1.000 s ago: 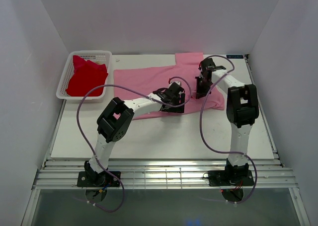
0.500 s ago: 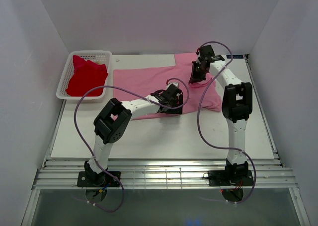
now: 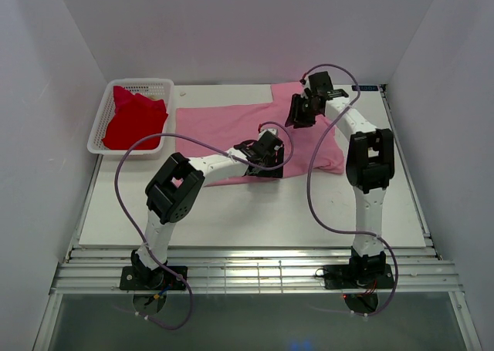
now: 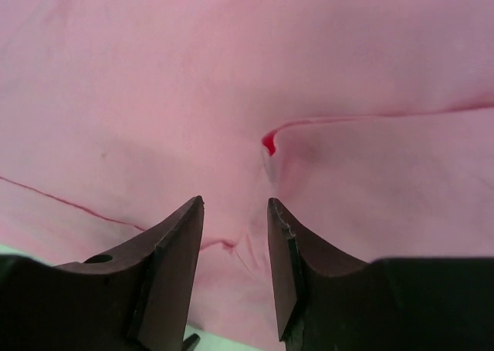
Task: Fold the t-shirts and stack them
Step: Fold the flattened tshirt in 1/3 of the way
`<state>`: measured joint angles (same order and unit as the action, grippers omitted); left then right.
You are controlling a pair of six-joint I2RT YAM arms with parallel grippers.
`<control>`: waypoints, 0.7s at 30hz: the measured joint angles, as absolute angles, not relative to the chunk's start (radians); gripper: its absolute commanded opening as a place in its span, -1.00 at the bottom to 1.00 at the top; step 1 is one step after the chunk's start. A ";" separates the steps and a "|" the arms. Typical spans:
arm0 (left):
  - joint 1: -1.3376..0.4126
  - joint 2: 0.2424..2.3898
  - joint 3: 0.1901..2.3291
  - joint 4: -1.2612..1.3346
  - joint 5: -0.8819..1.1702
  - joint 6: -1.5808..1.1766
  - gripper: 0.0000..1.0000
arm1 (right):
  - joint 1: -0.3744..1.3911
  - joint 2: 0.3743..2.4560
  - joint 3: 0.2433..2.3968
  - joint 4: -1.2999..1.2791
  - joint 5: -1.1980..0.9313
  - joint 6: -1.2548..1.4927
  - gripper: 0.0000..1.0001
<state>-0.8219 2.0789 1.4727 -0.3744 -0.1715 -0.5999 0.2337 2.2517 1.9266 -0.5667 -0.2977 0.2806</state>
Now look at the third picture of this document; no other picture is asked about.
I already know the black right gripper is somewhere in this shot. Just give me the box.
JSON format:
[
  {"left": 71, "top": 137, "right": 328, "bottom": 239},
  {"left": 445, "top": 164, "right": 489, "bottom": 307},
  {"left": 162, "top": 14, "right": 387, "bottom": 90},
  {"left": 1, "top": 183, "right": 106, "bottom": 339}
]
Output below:
[{"left": 285, "top": 93, "right": 320, "bottom": 129}]

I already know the pink t shirt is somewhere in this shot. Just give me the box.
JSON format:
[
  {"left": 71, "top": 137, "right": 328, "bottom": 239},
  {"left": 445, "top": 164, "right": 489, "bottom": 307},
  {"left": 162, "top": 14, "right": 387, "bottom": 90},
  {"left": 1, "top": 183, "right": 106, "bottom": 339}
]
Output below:
[{"left": 175, "top": 82, "right": 345, "bottom": 186}]

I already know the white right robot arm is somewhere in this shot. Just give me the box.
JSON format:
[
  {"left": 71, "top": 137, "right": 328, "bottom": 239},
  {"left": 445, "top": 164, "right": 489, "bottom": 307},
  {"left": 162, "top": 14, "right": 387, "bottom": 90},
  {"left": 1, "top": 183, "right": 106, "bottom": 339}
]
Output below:
[{"left": 286, "top": 68, "right": 395, "bottom": 287}]

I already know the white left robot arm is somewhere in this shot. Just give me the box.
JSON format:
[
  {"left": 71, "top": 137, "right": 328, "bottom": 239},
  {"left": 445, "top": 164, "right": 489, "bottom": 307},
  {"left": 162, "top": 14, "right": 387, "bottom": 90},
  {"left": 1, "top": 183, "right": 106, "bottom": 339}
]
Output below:
[{"left": 131, "top": 129, "right": 284, "bottom": 289}]

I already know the blue corner label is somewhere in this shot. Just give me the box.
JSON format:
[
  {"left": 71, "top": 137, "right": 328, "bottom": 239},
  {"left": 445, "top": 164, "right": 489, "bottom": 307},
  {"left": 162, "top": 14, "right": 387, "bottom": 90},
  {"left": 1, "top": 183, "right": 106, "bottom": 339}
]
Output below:
[{"left": 351, "top": 85, "right": 380, "bottom": 92}]

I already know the white plastic mesh basket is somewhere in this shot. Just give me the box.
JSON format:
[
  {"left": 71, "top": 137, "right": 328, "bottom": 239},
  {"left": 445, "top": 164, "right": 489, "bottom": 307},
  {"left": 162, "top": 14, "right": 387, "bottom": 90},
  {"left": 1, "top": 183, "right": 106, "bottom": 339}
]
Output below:
[{"left": 86, "top": 78, "right": 174, "bottom": 159}]

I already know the red t shirt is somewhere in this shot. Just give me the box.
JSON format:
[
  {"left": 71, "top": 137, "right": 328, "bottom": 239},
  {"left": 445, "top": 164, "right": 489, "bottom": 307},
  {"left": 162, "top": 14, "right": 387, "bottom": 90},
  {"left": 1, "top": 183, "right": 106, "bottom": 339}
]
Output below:
[{"left": 102, "top": 86, "right": 168, "bottom": 150}]

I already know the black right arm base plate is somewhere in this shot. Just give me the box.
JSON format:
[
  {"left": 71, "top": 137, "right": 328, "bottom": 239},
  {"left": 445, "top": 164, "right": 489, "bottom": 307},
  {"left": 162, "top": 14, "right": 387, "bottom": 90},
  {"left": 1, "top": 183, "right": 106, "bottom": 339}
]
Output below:
[{"left": 315, "top": 265, "right": 394, "bottom": 290}]

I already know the aluminium rail frame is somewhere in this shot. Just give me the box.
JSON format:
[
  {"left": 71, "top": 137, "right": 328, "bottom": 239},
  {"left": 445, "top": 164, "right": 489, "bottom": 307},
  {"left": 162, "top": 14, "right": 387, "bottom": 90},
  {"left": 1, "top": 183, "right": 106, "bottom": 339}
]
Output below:
[{"left": 50, "top": 245, "right": 463, "bottom": 295}]

